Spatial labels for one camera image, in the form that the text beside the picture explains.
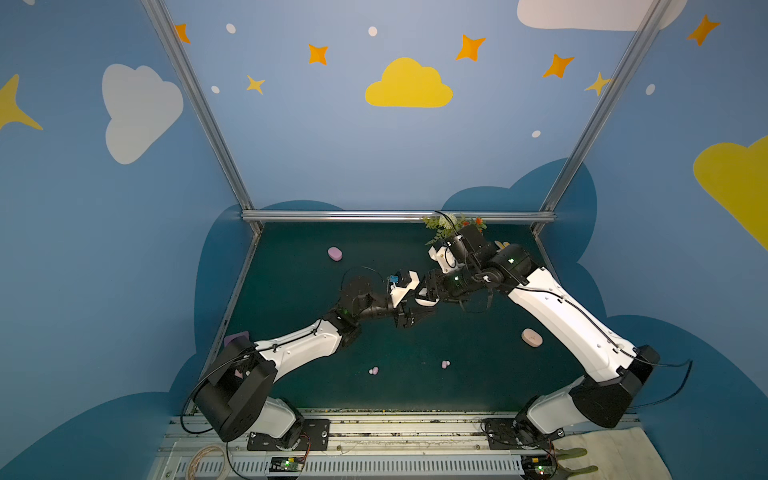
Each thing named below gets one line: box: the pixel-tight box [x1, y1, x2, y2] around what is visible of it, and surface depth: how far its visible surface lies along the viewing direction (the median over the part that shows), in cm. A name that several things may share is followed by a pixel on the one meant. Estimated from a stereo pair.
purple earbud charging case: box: [327, 246, 343, 262], surface depth 113 cm
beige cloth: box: [553, 427, 672, 480], surface depth 73 cm
